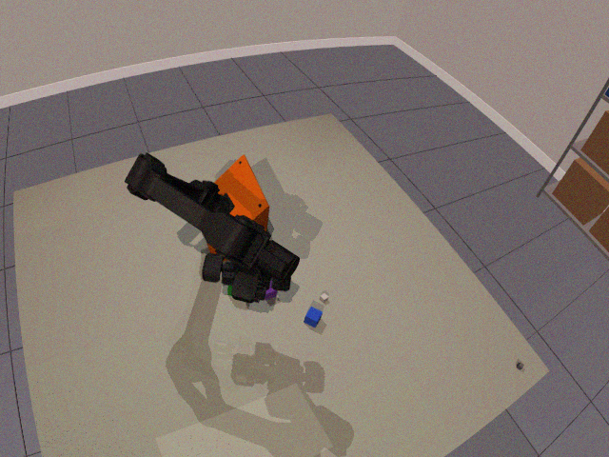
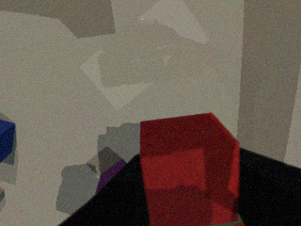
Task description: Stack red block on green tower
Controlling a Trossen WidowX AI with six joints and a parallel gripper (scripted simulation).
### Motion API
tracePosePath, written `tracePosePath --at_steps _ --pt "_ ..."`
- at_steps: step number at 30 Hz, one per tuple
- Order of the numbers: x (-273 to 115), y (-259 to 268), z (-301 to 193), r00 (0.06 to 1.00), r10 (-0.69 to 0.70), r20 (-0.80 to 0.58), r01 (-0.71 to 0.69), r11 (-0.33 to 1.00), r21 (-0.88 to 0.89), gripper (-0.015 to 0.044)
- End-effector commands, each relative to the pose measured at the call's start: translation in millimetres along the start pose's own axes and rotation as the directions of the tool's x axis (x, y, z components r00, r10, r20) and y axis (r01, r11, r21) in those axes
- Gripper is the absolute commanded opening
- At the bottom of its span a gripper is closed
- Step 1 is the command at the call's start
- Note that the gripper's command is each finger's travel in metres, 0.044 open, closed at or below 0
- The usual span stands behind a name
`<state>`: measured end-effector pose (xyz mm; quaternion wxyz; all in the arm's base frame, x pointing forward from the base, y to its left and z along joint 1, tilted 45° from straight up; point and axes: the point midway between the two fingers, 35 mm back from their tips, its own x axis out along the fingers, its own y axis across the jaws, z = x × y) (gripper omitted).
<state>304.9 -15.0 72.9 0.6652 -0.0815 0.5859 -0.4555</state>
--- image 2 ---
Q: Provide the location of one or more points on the purple cube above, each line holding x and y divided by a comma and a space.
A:
106, 176

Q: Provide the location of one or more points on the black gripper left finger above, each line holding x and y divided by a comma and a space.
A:
121, 202

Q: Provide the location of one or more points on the red block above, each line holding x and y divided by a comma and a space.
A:
190, 167

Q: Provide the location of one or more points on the blue block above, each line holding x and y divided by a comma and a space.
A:
7, 131

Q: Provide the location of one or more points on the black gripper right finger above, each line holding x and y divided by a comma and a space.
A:
269, 191

